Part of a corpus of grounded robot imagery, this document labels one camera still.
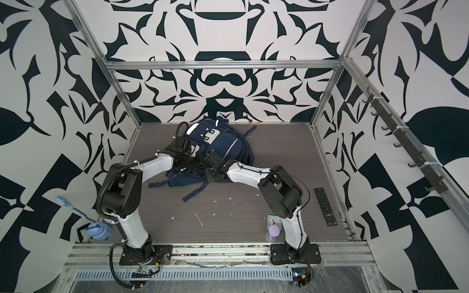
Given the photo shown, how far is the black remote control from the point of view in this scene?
2.77 ft

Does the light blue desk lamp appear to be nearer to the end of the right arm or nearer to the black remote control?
the end of the right arm

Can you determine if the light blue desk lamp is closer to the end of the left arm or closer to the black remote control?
the end of the left arm
